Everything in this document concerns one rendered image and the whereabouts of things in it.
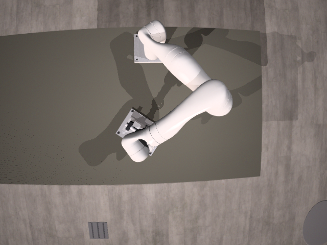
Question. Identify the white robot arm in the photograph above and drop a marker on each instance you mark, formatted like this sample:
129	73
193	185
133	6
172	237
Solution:
210	95

